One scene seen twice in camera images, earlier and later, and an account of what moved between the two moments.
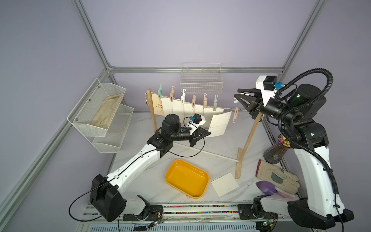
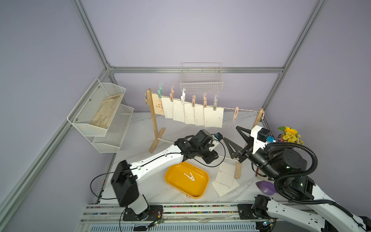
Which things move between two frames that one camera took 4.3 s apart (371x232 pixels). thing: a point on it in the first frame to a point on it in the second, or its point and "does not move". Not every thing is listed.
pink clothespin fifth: [205, 100] does not move
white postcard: [219, 123] to [225, 174]
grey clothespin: [215, 102] does not move
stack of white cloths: [225, 184] does not move
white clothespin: [236, 101] to [191, 177]
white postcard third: [178, 108] does not move
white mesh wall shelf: [99, 117] does not move
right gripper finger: [257, 93] to [247, 139]
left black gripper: [194, 136] to [211, 157]
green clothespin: [160, 92] does not move
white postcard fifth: [199, 109] does not move
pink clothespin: [235, 114] does not move
